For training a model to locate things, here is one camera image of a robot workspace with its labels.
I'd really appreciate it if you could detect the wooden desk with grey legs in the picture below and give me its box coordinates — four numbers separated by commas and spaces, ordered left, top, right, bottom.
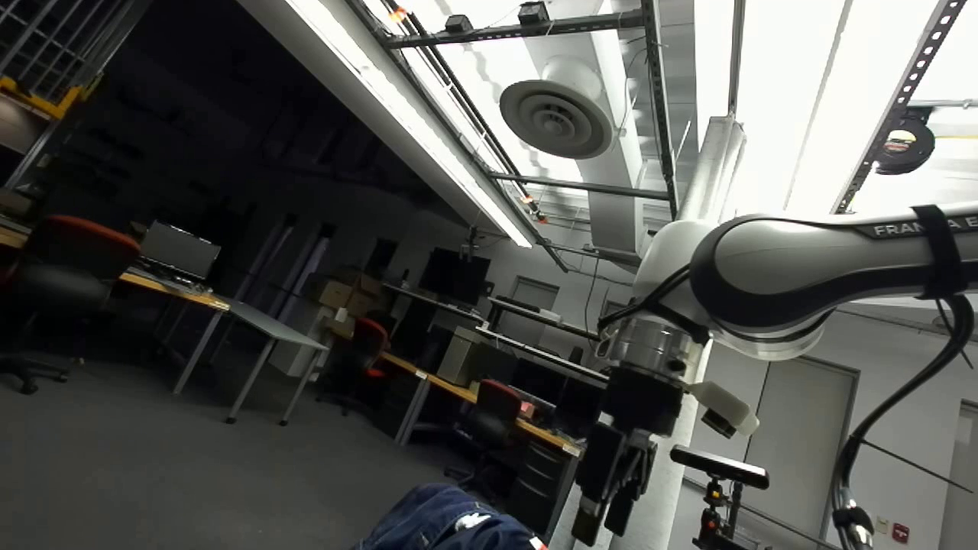
117, 265, 329, 427

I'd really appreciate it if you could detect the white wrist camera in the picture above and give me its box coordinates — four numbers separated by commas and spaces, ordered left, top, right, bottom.
694, 382, 760, 438

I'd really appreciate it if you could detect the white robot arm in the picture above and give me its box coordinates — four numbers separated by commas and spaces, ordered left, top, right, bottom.
599, 205, 978, 550

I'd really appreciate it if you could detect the black camera on stand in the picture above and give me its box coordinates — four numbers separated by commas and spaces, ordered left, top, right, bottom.
669, 446, 769, 550

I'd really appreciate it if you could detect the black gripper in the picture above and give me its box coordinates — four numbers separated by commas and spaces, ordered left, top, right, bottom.
573, 366, 682, 545

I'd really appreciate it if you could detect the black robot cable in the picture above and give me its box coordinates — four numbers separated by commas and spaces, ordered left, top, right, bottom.
829, 205, 978, 550

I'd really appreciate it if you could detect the blue jean jacket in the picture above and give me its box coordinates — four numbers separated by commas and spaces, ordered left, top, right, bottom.
351, 482, 550, 550

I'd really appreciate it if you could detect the round ceiling air vent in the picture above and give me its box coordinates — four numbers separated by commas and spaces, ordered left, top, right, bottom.
500, 80, 613, 160

